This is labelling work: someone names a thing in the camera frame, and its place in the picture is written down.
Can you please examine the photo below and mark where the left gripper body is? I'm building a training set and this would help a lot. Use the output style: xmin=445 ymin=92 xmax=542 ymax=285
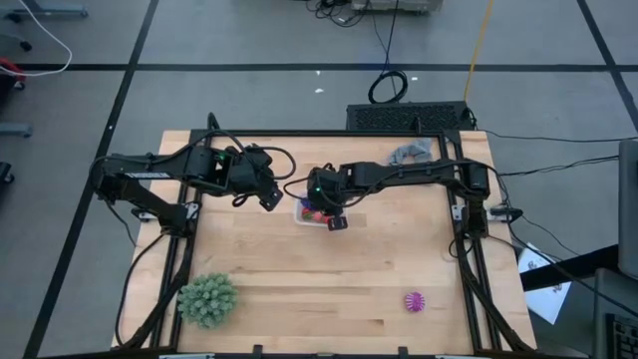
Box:
xmin=226 ymin=144 xmax=285 ymax=213

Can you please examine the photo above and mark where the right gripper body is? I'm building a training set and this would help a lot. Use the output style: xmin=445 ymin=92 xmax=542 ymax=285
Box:
xmin=305 ymin=167 xmax=350 ymax=232

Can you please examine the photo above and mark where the magenta spiky ball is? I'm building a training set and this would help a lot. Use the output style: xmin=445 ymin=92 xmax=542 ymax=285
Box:
xmin=404 ymin=291 xmax=427 ymax=314

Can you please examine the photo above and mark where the clear plastic container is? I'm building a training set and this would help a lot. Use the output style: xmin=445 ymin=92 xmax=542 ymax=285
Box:
xmin=292 ymin=196 xmax=350 ymax=228

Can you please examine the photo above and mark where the grey crumpled cloth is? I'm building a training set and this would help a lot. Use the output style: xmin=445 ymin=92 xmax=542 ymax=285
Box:
xmin=387 ymin=138 xmax=435 ymax=167

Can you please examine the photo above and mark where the black vented case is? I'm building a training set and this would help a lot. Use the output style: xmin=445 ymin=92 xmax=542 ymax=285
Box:
xmin=345 ymin=101 xmax=476 ymax=133

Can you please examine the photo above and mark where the green spiky toy plant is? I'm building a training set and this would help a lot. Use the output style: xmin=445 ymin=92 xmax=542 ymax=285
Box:
xmin=176 ymin=271 xmax=239 ymax=330

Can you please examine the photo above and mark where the grey device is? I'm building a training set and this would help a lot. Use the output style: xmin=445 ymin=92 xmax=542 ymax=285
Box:
xmin=350 ymin=0 xmax=444 ymax=15

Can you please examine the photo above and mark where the grey bar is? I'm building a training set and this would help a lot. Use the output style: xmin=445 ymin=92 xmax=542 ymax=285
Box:
xmin=0 ymin=122 xmax=34 ymax=140

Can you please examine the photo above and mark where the white paper sheet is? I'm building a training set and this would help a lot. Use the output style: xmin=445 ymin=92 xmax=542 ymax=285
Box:
xmin=516 ymin=241 xmax=572 ymax=326

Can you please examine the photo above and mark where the grey chair base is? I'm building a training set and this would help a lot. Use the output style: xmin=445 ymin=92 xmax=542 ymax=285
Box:
xmin=0 ymin=0 xmax=90 ymax=24

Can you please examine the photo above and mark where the black beam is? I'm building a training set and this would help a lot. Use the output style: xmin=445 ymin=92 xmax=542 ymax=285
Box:
xmin=520 ymin=243 xmax=619 ymax=293

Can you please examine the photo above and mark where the red object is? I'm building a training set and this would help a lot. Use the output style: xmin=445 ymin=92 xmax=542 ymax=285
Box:
xmin=0 ymin=56 xmax=27 ymax=84

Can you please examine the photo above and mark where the grey desk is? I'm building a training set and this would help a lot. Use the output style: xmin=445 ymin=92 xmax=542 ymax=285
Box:
xmin=591 ymin=267 xmax=638 ymax=359

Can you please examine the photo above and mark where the black keyboard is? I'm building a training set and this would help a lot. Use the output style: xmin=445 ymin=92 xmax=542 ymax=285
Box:
xmin=604 ymin=312 xmax=638 ymax=359

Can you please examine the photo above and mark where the black table frame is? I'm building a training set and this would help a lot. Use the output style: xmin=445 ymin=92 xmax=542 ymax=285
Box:
xmin=112 ymin=112 xmax=537 ymax=355

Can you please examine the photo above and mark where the coiled black cable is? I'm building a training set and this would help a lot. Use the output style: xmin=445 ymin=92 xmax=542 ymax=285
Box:
xmin=367 ymin=0 xmax=410 ymax=106

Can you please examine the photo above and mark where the black cable tangle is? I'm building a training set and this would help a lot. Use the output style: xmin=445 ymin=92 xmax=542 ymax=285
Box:
xmin=304 ymin=0 xmax=373 ymax=29

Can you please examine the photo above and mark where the black base cable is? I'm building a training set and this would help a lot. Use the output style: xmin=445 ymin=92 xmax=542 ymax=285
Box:
xmin=114 ymin=232 xmax=168 ymax=348

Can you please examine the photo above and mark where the yellow hanging cable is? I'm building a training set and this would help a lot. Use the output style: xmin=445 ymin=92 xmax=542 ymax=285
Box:
xmin=462 ymin=0 xmax=495 ymax=103

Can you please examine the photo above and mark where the thin black cable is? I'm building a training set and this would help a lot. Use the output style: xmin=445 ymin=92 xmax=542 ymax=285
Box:
xmin=497 ymin=155 xmax=619 ymax=176
xmin=480 ymin=128 xmax=638 ymax=145

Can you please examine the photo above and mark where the white cable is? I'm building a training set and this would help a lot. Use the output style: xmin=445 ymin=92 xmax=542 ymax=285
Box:
xmin=0 ymin=0 xmax=74 ymax=79

